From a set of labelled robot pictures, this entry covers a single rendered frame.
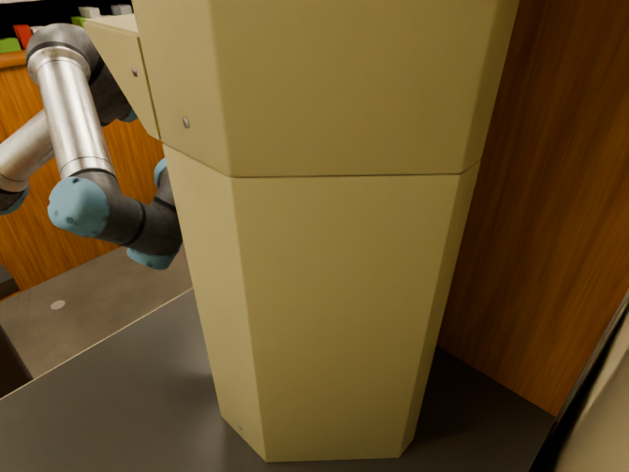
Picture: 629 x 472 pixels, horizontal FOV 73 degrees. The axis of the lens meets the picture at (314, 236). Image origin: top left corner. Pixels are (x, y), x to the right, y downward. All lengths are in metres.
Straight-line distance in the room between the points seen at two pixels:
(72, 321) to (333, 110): 2.24
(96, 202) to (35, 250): 2.09
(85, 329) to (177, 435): 1.70
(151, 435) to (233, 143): 0.54
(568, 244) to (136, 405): 0.70
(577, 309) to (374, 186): 0.41
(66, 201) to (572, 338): 0.73
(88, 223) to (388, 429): 0.50
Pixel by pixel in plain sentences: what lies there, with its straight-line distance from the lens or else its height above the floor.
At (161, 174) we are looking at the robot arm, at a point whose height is 1.25.
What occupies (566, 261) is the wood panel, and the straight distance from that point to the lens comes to 0.67.
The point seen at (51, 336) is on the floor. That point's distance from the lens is 2.47.
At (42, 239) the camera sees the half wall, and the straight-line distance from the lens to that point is 2.71.
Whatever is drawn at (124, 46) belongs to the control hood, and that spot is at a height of 1.50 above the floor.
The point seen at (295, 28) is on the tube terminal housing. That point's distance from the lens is 0.33.
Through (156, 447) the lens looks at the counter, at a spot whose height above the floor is 0.94.
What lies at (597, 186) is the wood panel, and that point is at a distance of 0.61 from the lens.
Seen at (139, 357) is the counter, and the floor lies 0.94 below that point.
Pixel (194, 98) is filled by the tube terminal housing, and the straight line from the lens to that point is 0.38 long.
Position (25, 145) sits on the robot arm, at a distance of 1.12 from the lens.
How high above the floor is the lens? 1.58
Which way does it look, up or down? 35 degrees down
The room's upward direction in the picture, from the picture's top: straight up
